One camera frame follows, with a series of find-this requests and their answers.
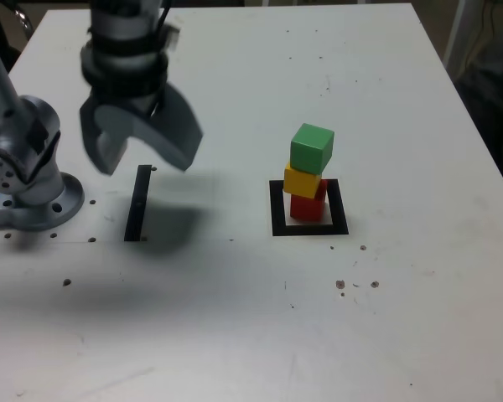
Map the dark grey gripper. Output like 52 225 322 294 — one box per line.
79 81 205 177

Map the yellow cube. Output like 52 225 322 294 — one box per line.
283 162 322 198

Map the green cube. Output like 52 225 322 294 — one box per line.
289 122 335 176

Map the red cube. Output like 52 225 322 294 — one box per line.
289 178 329 222

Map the black tape square outline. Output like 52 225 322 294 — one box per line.
268 178 350 238

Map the black tape strip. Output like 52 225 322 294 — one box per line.
123 164 153 243

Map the chrome chair tube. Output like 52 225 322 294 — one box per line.
12 7 35 33

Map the small grey camera box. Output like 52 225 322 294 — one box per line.
163 23 182 52

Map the black cable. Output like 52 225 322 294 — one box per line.
153 0 174 58

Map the white post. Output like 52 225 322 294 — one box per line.
443 0 466 75

